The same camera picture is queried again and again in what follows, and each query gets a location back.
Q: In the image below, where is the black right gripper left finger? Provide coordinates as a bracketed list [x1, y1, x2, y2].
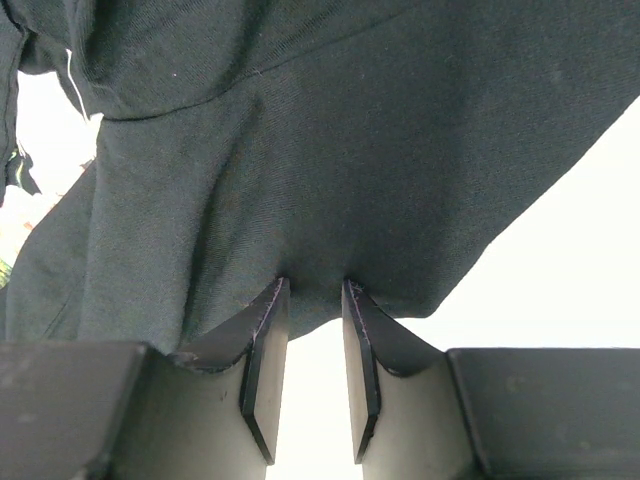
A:
[1, 278, 290, 479]

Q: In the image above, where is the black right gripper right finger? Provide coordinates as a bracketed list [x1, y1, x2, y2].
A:
[342, 281, 639, 479]

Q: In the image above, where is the black t shirt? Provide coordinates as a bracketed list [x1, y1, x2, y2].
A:
[1, 1, 639, 352]

